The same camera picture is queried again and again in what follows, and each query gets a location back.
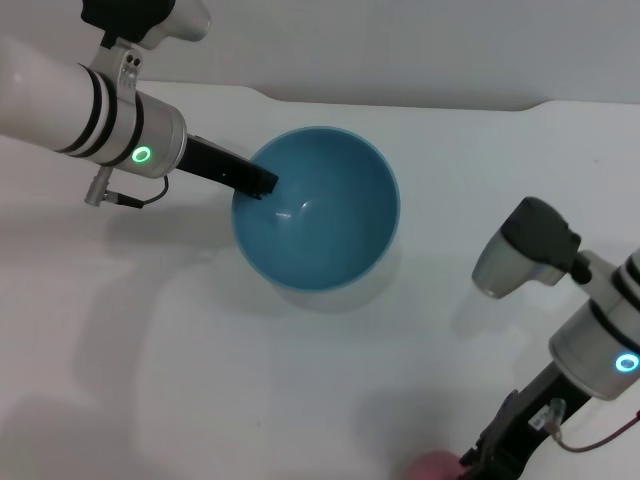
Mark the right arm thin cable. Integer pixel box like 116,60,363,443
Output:
541,397,640,452

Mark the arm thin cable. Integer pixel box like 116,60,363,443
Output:
82,166,171,210
541,397,640,452

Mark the blue bowl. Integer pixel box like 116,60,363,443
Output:
230,125,402,295

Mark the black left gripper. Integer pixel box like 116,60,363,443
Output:
173,133,281,202

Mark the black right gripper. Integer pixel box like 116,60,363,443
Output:
458,359,595,480

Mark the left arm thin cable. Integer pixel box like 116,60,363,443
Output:
82,166,171,210

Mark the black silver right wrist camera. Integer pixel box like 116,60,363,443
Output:
471,195,592,301

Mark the pink peach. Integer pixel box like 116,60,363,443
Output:
406,448,470,480

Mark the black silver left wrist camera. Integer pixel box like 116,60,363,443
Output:
80,0,213,52

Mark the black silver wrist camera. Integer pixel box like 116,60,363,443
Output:
80,0,213,52
471,195,592,301

